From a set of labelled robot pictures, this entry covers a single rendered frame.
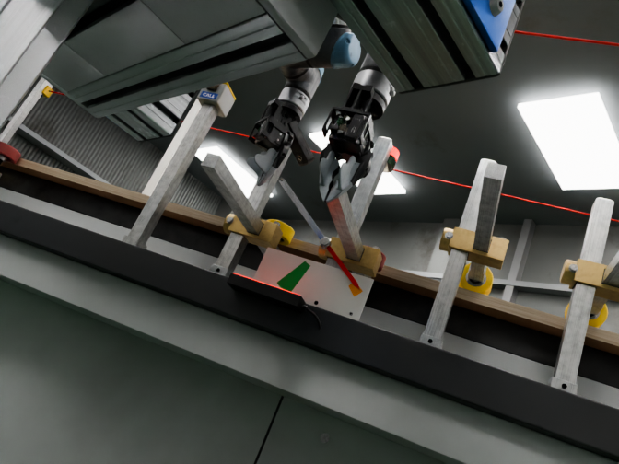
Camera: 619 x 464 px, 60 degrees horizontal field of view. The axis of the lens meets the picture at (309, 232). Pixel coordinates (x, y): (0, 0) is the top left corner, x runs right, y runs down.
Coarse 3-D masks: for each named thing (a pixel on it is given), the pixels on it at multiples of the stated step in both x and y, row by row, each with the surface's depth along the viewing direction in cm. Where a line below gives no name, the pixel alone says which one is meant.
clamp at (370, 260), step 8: (336, 240) 121; (320, 248) 121; (336, 248) 120; (368, 248) 118; (320, 256) 122; (328, 256) 120; (344, 256) 119; (368, 256) 117; (376, 256) 117; (352, 264) 118; (360, 264) 117; (368, 264) 116; (376, 264) 118; (360, 272) 120; (368, 272) 118; (376, 272) 120
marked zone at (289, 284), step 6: (300, 264) 120; (306, 264) 120; (294, 270) 120; (300, 270) 119; (306, 270) 119; (288, 276) 119; (294, 276) 119; (300, 276) 119; (282, 282) 119; (288, 282) 119; (294, 282) 118; (282, 288) 118; (288, 288) 118
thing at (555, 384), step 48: (48, 240) 136; (96, 240) 133; (192, 288) 121; (288, 336) 112; (336, 336) 109; (384, 336) 107; (432, 384) 101; (480, 384) 100; (528, 384) 98; (576, 384) 98; (576, 432) 93
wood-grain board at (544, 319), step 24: (24, 168) 177; (48, 168) 172; (96, 192) 169; (120, 192) 162; (168, 216) 161; (192, 216) 152; (216, 216) 151; (408, 288) 134; (432, 288) 128; (480, 312) 129; (504, 312) 123; (528, 312) 121; (600, 336) 116
